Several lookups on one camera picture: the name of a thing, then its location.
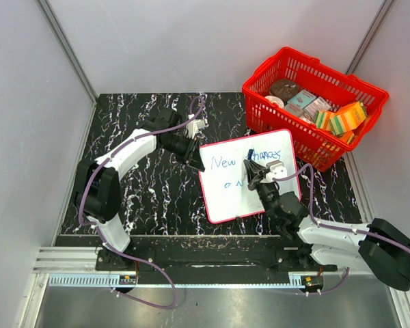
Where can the orange sponge pack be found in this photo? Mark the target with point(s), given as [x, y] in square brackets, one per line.
[348, 118]

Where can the white tape roll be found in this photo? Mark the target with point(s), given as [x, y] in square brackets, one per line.
[275, 101]

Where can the red plastic shopping basket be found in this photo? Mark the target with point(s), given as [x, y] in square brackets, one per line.
[311, 144]

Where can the white blue whiteboard marker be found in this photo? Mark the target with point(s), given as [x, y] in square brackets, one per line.
[247, 169]

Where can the brown round item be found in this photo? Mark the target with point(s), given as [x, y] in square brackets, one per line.
[284, 89]

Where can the yellow green sponge pack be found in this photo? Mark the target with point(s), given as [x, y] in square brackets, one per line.
[321, 120]

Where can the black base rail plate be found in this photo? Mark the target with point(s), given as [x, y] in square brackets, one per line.
[266, 252]

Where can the teal small box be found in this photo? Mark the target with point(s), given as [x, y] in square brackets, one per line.
[302, 99]

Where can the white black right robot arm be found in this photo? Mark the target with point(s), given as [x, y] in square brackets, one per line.
[377, 247]

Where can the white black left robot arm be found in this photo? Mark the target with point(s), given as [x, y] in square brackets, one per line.
[97, 192]

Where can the pink framed whiteboard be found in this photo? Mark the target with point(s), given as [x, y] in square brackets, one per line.
[225, 179]

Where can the pink white small box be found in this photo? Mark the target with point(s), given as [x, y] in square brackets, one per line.
[319, 104]

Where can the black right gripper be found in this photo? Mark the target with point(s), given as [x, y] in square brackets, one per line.
[256, 173]

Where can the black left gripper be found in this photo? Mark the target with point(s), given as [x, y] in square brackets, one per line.
[193, 155]

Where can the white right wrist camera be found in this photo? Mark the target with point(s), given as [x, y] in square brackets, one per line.
[275, 170]

